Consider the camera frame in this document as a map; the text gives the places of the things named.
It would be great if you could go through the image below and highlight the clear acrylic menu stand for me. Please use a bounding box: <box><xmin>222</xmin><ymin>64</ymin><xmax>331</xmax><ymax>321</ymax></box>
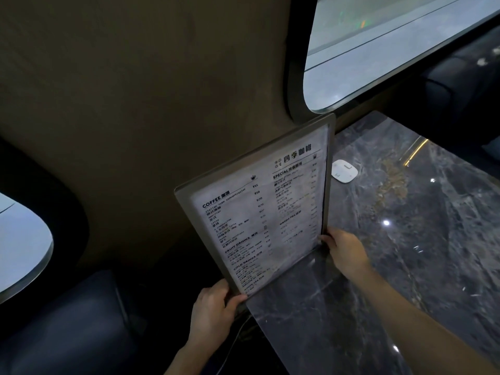
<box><xmin>174</xmin><ymin>113</ymin><xmax>337</xmax><ymax>305</ymax></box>

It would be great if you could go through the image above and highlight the person's left hand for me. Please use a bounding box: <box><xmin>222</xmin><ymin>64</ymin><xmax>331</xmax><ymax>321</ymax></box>
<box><xmin>187</xmin><ymin>279</ymin><xmax>248</xmax><ymax>350</ymax></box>

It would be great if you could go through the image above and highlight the dark blue bench seat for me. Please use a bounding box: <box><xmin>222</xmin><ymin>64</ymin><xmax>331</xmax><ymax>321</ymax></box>
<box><xmin>0</xmin><ymin>268</ymin><xmax>184</xmax><ymax>375</ymax></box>

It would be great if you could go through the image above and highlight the person's right forearm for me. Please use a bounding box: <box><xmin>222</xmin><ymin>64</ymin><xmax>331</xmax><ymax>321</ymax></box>
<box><xmin>343</xmin><ymin>258</ymin><xmax>500</xmax><ymax>375</ymax></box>

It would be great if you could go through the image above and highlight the thin grey cable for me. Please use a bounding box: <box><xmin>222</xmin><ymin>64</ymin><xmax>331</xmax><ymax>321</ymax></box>
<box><xmin>218</xmin><ymin>313</ymin><xmax>255</xmax><ymax>375</ymax></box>

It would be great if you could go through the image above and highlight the person's right hand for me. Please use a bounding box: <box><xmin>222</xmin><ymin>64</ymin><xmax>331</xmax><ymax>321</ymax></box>
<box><xmin>320</xmin><ymin>226</ymin><xmax>372</xmax><ymax>276</ymax></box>

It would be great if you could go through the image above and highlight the white square table device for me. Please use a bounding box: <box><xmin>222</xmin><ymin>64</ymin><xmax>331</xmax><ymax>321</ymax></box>
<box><xmin>332</xmin><ymin>159</ymin><xmax>360</xmax><ymax>185</ymax></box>

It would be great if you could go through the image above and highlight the small rounded window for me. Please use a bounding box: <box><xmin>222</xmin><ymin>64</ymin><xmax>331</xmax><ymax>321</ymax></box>
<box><xmin>0</xmin><ymin>191</ymin><xmax>54</xmax><ymax>305</ymax></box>

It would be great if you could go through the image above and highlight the person's left forearm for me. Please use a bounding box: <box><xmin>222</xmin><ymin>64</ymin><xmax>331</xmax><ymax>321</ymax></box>
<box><xmin>164</xmin><ymin>340</ymin><xmax>224</xmax><ymax>375</ymax></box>

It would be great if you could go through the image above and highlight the dark cushioned bench seat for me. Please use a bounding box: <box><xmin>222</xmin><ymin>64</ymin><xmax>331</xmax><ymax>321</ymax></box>
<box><xmin>420</xmin><ymin>26</ymin><xmax>500</xmax><ymax>162</ymax></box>

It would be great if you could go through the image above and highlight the large rounded window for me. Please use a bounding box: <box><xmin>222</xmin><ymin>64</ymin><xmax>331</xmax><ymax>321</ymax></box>
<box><xmin>287</xmin><ymin>0</ymin><xmax>500</xmax><ymax>121</ymax></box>

